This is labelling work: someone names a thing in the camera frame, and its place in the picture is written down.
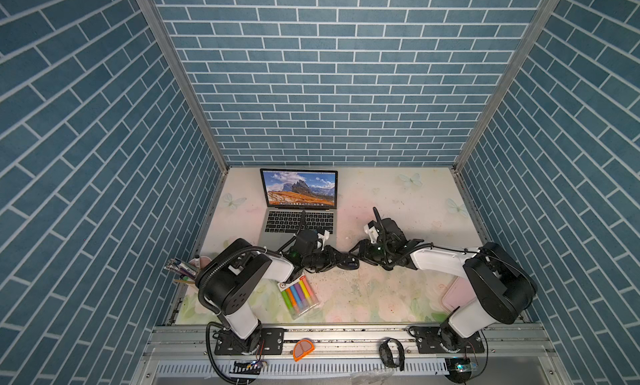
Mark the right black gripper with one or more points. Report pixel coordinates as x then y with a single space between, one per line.
363 253

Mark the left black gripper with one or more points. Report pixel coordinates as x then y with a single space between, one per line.
329 257

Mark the black wireless mouse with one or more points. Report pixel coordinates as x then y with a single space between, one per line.
347 262

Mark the silver laptop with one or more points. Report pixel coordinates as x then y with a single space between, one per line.
294 194

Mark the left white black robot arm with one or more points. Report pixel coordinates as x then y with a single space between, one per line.
225 285

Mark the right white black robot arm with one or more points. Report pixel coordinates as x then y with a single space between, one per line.
501 288

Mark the pack of coloured highlighters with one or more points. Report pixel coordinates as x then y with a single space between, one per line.
298 296

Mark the pink notebook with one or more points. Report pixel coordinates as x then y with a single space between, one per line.
459 294

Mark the orange semicircular tool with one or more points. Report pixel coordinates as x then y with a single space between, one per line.
302 349

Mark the black wristwatch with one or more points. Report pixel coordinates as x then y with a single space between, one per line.
392 354

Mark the pink pen holder cup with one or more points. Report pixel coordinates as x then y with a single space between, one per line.
187 272

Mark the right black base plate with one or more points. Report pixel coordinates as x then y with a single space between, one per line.
431 339

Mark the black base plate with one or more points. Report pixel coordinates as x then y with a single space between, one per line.
263 341
431 339

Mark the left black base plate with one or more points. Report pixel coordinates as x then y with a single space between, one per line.
263 341

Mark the small circuit board with wires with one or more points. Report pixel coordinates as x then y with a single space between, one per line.
254 367

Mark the aluminium front rail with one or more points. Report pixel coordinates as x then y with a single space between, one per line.
348 353

